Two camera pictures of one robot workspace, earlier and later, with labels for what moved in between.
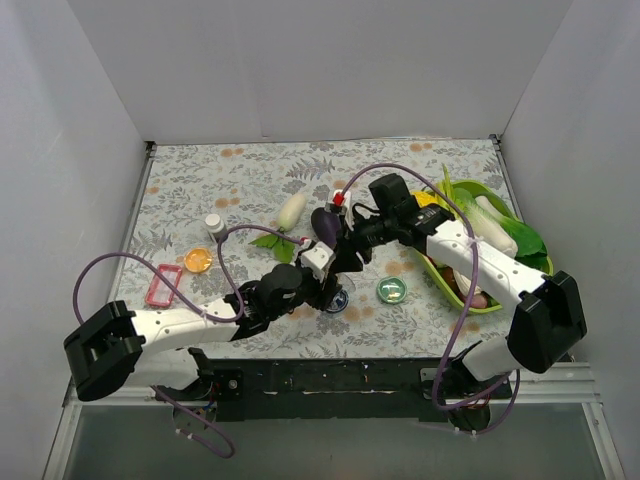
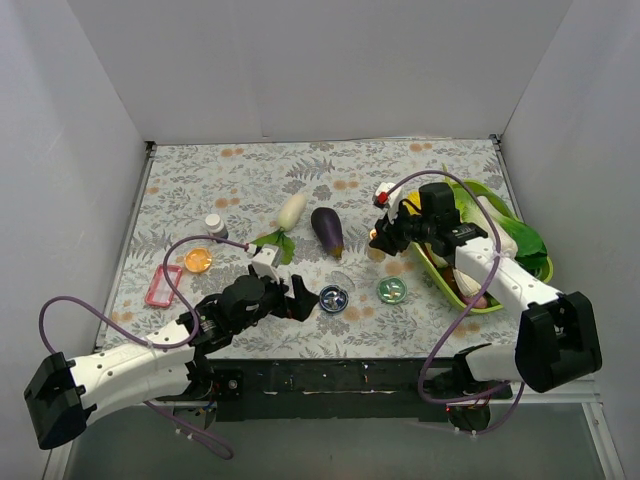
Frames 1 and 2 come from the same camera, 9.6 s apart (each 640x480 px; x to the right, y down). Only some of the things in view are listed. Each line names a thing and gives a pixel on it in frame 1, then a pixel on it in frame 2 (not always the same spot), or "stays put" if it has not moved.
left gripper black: [325, 289] -> [286, 301]
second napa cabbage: [465, 284] stays put
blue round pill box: [339, 301] stays put
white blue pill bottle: [215, 227] stays put
